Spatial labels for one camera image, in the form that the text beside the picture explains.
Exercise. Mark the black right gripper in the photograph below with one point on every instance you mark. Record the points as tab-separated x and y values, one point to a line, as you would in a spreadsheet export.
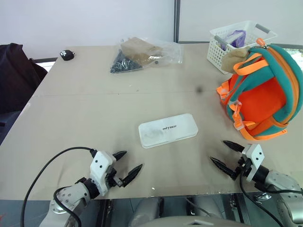
243	165

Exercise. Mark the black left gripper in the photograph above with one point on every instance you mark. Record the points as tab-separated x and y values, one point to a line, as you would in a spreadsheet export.
114	179

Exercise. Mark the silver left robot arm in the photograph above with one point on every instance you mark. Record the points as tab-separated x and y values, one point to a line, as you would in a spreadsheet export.
71	198

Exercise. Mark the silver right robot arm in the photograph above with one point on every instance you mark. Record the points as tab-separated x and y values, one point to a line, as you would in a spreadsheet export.
281	186

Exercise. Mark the white plastic case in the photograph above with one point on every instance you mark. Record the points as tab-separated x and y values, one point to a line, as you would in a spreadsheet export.
167	130

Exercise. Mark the orange and teal backpack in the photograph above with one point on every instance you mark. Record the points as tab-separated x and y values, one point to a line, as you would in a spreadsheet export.
261	94

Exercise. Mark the clear plastic bag with items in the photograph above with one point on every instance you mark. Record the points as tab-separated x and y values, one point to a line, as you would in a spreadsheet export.
146	54

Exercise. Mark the silver robot torso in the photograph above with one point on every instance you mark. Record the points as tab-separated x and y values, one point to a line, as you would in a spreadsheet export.
189	212

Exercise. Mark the beige cloth pouch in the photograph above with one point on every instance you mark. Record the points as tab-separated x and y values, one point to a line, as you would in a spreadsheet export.
233	60

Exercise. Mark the white plastic lattice basket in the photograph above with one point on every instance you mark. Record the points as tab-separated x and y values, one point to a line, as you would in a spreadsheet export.
228	48

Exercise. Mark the purple cloth item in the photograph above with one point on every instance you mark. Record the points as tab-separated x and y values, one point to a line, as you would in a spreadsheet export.
235	37

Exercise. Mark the small black paw-print object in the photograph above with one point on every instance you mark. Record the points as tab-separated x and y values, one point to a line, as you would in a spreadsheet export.
67	54

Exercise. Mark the black fabric bag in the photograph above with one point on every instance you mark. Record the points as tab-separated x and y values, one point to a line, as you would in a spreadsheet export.
16	78

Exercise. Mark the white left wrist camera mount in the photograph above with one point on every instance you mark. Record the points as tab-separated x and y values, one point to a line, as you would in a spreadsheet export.
101	168

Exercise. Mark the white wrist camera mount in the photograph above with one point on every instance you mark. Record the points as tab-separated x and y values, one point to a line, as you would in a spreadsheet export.
254	159
101	168

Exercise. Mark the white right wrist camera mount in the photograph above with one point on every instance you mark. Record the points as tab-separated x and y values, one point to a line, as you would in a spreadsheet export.
254	159

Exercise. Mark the dark vertical wall post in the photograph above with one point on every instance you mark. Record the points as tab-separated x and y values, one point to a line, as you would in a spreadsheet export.
176	20

